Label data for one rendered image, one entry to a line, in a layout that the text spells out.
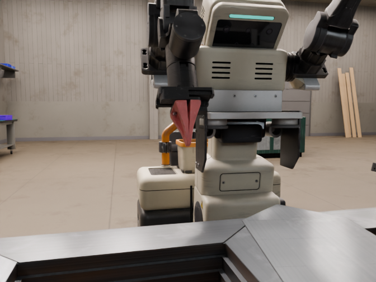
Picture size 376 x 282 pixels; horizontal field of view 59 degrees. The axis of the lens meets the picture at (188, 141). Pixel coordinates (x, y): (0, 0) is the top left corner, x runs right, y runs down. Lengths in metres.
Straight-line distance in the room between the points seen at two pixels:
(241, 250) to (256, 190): 0.55
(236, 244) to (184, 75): 0.31
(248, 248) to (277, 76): 0.62
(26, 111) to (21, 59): 1.64
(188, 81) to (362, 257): 0.38
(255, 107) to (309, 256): 0.55
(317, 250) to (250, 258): 0.09
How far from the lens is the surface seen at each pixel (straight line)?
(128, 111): 11.66
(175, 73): 0.62
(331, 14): 0.94
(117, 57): 11.79
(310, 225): 0.58
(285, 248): 0.48
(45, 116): 11.89
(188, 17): 0.61
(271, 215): 0.61
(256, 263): 0.44
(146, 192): 1.18
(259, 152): 7.19
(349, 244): 0.52
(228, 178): 0.96
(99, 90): 11.70
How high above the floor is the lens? 1.05
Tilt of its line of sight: 5 degrees down
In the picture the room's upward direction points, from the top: straight up
